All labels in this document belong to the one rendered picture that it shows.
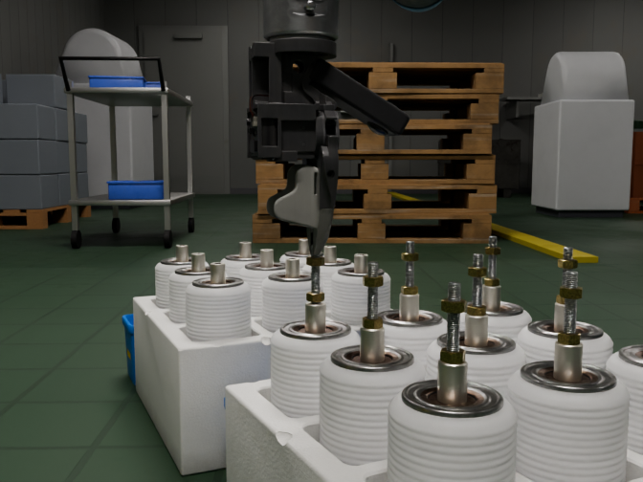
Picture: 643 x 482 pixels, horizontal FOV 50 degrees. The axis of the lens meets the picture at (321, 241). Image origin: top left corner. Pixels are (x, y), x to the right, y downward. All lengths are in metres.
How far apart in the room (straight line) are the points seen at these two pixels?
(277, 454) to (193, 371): 0.32
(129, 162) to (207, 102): 3.02
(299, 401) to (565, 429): 0.26
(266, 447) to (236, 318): 0.34
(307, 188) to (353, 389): 0.21
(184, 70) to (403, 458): 8.92
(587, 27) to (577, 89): 4.49
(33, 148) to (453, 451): 4.37
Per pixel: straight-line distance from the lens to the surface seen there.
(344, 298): 1.08
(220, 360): 0.97
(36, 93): 5.11
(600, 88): 5.73
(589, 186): 5.63
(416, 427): 0.51
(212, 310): 0.98
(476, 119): 3.71
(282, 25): 0.69
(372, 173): 3.64
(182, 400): 0.97
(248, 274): 1.14
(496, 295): 0.85
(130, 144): 6.42
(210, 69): 9.29
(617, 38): 10.24
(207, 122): 9.23
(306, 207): 0.69
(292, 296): 1.02
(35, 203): 4.75
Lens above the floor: 0.43
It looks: 7 degrees down
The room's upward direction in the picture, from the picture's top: straight up
